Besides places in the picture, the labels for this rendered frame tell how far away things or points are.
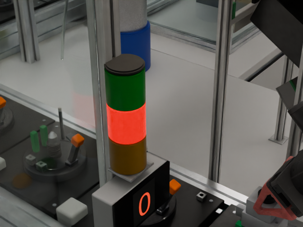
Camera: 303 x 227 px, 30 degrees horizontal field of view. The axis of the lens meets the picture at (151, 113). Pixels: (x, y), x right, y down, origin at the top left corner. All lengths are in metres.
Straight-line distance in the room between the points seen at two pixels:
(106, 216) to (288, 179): 0.27
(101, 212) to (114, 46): 0.22
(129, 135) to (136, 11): 1.04
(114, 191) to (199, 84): 1.04
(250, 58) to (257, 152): 0.53
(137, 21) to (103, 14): 1.08
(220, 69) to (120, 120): 0.43
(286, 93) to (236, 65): 0.80
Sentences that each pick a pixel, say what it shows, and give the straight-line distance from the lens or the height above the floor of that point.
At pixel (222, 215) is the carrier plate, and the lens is 1.13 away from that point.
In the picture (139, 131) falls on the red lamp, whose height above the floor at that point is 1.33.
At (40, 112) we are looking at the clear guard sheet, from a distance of 0.65.
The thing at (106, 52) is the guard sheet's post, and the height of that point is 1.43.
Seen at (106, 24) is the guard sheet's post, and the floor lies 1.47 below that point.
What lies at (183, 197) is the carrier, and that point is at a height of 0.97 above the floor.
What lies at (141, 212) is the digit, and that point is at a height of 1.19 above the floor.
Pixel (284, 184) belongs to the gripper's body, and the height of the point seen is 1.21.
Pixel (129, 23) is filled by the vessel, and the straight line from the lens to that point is 1.73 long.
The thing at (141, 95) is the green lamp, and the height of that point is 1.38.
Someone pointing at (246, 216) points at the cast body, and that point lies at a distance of 0.95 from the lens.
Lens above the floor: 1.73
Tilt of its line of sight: 33 degrees down
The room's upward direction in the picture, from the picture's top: 1 degrees counter-clockwise
